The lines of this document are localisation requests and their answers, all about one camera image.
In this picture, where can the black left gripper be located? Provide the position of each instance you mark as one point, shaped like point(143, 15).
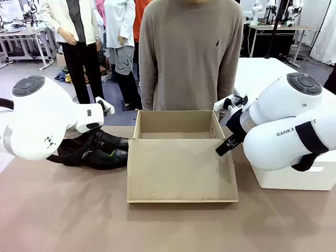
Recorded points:
point(97, 140)

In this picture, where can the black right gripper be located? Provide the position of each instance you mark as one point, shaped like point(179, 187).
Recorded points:
point(236, 123)

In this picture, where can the black leather buckle shoe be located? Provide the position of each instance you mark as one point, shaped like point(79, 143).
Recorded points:
point(86, 160)
point(116, 140)

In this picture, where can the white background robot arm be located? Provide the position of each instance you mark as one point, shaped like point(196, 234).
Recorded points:
point(256, 13)

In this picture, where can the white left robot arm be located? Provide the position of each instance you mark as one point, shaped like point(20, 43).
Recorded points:
point(39, 115)

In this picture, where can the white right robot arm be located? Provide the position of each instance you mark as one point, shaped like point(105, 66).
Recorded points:
point(278, 105)

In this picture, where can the person's right forearm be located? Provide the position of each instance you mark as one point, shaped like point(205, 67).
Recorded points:
point(148, 89)

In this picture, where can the person's left forearm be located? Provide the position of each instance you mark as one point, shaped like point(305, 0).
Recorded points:
point(227, 84)

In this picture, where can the brown cardboard shoe box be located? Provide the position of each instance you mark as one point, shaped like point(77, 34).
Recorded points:
point(181, 168)

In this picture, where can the small cardboard box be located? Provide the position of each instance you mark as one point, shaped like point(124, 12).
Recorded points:
point(61, 60)

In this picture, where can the white plastic bin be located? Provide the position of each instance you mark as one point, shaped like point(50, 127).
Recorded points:
point(288, 178)

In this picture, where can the pile of clothes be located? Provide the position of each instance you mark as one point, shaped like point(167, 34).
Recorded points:
point(63, 76)

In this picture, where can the person in beige sweater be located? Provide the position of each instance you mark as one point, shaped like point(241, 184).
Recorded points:
point(191, 52)

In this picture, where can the bystander in white shirt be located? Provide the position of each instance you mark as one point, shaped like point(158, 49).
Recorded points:
point(120, 31)

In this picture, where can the black tripod pole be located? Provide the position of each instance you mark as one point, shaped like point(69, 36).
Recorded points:
point(274, 29)

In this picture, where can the wooden top desk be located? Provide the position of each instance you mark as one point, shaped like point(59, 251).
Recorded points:
point(278, 29)

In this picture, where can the bystander in orange top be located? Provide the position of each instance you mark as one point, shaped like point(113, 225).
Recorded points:
point(138, 18)

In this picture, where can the bystander in pink top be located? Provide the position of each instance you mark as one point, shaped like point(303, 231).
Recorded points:
point(100, 10)

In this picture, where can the white curtain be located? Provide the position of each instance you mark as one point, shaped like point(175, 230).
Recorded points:
point(325, 29)

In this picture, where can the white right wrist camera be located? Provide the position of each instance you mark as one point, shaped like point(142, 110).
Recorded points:
point(227, 103)

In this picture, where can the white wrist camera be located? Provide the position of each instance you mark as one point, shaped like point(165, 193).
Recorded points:
point(227, 103)
point(106, 106)

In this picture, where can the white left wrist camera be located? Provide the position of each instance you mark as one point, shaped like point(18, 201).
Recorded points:
point(106, 106)

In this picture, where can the white frame workbench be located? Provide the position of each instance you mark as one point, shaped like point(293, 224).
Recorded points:
point(23, 39)

